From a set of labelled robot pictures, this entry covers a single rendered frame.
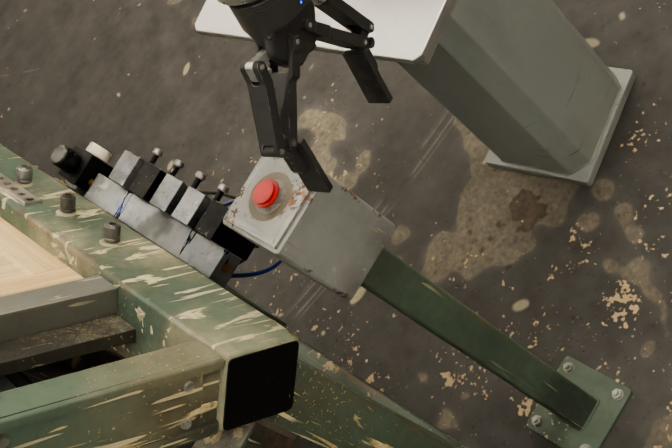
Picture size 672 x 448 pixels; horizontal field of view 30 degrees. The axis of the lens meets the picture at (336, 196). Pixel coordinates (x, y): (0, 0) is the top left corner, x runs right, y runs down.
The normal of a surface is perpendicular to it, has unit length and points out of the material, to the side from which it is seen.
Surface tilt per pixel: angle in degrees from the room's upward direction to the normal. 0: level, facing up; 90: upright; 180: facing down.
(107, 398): 90
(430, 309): 90
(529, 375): 90
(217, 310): 55
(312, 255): 90
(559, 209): 0
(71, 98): 0
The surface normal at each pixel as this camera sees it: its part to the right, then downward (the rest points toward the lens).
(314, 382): 0.65, 0.33
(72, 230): 0.11, -0.93
